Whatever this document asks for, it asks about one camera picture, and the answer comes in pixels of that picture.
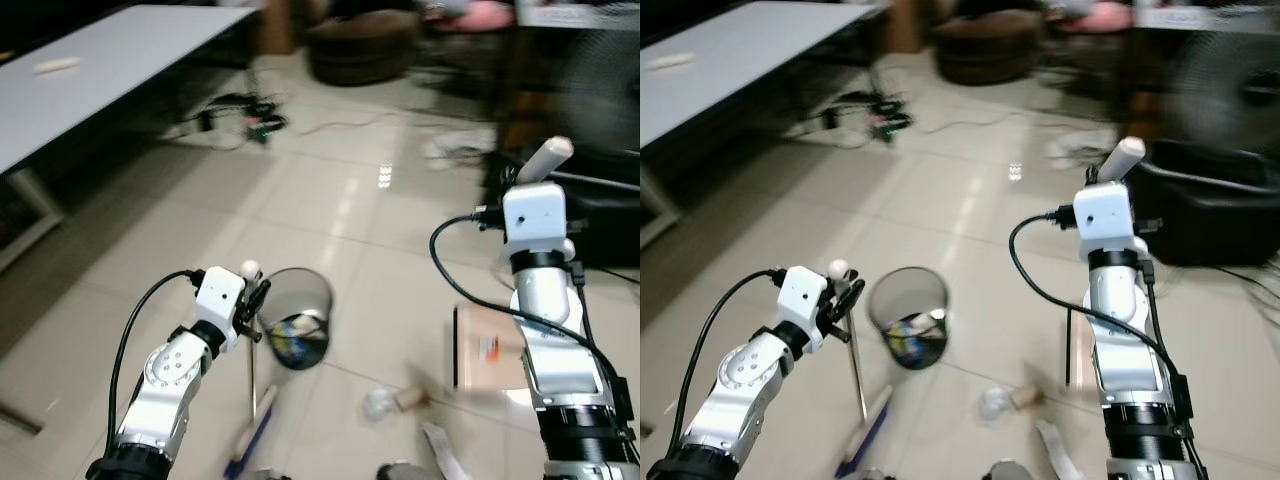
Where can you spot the broom with metal stick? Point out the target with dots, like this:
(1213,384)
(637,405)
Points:
(252,380)
(858,380)

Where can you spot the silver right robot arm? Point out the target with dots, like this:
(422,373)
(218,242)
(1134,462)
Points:
(560,350)
(1130,350)

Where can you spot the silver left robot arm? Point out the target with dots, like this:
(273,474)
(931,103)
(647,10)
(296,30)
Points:
(165,385)
(740,385)

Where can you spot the black floor fan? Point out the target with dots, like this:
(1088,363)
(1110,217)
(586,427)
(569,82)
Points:
(600,95)
(1225,85)

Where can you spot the black mesh waste bin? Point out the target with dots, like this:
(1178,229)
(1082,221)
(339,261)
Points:
(298,320)
(908,320)

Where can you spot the crumpled clear plastic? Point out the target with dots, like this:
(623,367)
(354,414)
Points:
(993,404)
(378,404)

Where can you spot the small cardboard roll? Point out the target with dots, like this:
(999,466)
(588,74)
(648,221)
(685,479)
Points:
(412,399)
(1027,397)

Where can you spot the grey robot foot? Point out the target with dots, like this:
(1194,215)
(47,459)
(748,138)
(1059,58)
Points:
(1008,471)
(398,472)

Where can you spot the grey paper strip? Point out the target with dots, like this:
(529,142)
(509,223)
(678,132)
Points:
(442,452)
(1058,450)

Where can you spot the black plastic box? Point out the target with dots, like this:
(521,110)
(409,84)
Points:
(1215,210)
(600,215)

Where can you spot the white long table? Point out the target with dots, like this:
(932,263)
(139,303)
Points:
(90,80)
(730,70)

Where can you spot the brown round pouf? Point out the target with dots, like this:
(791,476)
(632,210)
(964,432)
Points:
(362,48)
(985,48)

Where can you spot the pink cushion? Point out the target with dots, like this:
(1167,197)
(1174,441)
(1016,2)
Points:
(478,14)
(1100,14)

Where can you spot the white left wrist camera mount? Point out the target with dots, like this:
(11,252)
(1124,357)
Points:
(220,298)
(800,298)

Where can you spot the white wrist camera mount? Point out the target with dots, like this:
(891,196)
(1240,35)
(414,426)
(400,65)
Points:
(535,215)
(220,298)
(800,298)
(1104,212)

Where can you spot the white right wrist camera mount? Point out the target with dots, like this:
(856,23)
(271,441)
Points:
(1104,212)
(535,215)

